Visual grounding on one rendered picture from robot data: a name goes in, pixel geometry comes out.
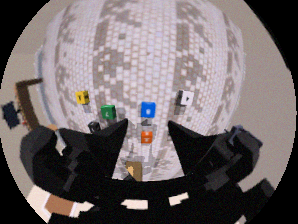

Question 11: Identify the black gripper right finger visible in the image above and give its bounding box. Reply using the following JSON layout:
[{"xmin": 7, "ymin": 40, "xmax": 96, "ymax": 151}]
[{"xmin": 168, "ymin": 121, "xmax": 231, "ymax": 176}]

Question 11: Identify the blue block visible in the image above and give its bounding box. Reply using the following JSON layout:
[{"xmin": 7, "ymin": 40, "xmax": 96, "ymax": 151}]
[{"xmin": 141, "ymin": 101, "xmax": 156, "ymax": 117}]

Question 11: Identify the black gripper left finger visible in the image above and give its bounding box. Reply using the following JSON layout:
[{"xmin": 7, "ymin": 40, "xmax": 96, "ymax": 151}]
[{"xmin": 59, "ymin": 119, "xmax": 128, "ymax": 179}]

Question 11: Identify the small green block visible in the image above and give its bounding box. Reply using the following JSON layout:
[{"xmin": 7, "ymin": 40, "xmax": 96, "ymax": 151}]
[{"xmin": 100, "ymin": 104, "xmax": 117, "ymax": 120}]

